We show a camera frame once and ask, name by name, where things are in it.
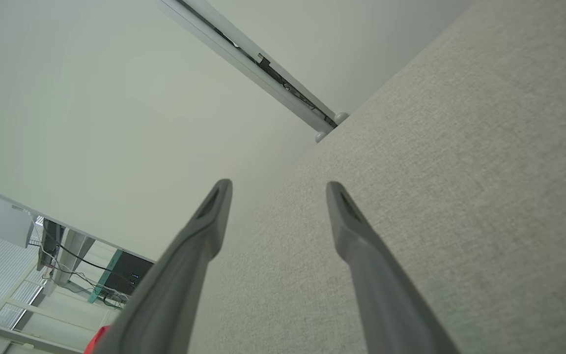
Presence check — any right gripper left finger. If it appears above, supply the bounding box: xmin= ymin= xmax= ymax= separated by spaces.
xmin=92 ymin=179 xmax=233 ymax=354

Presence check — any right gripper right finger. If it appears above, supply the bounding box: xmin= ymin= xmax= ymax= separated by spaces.
xmin=326 ymin=181 xmax=461 ymax=354

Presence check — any red white jersey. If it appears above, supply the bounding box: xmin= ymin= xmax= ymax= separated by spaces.
xmin=84 ymin=324 xmax=113 ymax=354

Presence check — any black computer tower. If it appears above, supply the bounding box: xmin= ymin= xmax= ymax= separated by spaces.
xmin=100 ymin=250 xmax=155 ymax=298

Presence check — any teal metal leg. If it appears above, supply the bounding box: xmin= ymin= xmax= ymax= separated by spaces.
xmin=88 ymin=248 xmax=124 ymax=304

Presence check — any white desk leg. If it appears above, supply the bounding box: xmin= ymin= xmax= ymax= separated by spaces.
xmin=42 ymin=229 xmax=96 ymax=295

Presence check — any black hanging device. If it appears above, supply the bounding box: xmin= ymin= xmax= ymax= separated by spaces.
xmin=37 ymin=219 xmax=66 ymax=271

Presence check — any thin black desk cable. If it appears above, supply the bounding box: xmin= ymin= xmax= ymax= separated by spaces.
xmin=42 ymin=229 xmax=121 ymax=308

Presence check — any white metal floor frame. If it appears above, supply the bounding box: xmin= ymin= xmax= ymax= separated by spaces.
xmin=0 ymin=265 xmax=99 ymax=354

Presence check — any grey metal partition post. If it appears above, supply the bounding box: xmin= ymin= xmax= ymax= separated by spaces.
xmin=158 ymin=0 xmax=338 ymax=133

